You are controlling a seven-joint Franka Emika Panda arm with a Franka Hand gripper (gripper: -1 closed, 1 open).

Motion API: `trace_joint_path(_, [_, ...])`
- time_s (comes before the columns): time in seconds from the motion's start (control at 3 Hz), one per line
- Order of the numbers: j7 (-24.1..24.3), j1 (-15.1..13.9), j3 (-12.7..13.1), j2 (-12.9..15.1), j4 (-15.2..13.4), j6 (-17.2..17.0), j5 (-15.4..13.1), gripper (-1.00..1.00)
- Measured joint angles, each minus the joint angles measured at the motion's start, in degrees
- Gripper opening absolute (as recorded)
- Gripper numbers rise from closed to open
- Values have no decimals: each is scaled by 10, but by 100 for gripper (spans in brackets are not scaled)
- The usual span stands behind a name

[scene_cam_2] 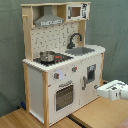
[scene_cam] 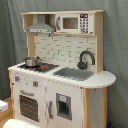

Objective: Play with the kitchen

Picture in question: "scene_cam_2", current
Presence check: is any white toy microwave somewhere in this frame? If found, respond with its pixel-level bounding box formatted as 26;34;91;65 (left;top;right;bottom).
66;3;90;21

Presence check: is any white cabinet door with dispenser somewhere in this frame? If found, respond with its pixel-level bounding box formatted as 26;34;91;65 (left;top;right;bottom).
80;56;102;106

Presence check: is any steel toy pot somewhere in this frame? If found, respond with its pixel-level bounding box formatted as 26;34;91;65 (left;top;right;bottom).
40;51;55;62

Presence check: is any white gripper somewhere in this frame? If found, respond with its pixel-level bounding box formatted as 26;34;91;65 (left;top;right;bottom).
97;80;125;101

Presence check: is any wooden toy kitchen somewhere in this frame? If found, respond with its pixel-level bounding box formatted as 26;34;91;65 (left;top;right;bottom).
22;2;105;127

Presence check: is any black toy faucet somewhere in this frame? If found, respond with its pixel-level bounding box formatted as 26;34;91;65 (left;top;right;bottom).
66;32;83;50

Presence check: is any black toy stovetop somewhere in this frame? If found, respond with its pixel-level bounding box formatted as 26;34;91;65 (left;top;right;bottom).
34;53;71;66

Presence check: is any grey range hood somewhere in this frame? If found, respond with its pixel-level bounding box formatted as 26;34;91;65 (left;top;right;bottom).
35;5;64;27

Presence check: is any grey toy sink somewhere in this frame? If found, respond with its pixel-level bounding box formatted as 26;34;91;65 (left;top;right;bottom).
66;47;94;56

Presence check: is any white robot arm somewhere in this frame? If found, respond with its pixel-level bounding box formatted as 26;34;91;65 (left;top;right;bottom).
97;80;128;101

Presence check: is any red right stove knob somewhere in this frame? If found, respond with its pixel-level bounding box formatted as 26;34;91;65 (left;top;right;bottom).
71;66;78;73

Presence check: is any white oven door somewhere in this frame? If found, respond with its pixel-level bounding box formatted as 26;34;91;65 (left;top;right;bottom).
55;80;74;112

